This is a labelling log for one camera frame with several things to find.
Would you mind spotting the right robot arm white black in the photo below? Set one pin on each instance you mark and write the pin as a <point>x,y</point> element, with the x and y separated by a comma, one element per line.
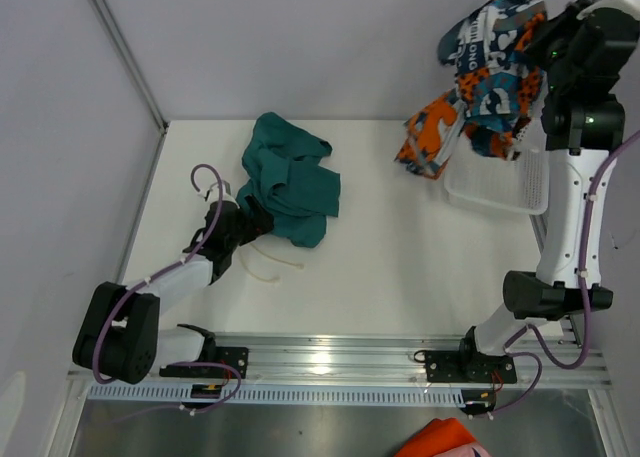
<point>584,123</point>

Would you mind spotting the white slotted cable duct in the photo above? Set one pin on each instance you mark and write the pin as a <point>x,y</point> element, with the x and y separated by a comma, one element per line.
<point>413,396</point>

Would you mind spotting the pink cloth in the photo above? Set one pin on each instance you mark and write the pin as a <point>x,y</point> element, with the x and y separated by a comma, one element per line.
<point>467,450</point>

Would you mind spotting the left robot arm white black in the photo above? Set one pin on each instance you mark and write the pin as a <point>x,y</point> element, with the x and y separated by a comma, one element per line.
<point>118,338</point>

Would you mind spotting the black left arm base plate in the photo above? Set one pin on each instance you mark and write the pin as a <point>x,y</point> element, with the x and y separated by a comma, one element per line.
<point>225,362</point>

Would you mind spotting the aluminium mounting rail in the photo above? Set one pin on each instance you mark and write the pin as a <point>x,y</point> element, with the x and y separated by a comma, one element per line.
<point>365,361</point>

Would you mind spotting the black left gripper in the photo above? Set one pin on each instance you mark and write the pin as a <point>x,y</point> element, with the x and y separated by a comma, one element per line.
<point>251,223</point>

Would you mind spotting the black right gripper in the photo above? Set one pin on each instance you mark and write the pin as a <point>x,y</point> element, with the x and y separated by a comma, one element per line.
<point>542,34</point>

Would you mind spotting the teal green shorts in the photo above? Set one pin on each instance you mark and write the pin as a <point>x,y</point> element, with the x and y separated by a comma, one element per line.
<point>285,176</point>

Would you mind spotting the orange cloth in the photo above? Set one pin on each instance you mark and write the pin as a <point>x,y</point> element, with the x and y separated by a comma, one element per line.
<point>437,437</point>

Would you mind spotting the left aluminium frame post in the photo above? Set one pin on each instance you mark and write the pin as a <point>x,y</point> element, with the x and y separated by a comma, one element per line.
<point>109,23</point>

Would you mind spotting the white plastic mesh basket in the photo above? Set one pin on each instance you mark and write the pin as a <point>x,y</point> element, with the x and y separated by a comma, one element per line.
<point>494,185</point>

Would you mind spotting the patterned blue orange shorts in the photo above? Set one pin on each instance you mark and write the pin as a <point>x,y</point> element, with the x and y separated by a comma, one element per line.
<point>495,88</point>

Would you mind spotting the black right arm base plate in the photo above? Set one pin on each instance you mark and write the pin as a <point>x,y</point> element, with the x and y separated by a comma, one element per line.
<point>454,367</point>

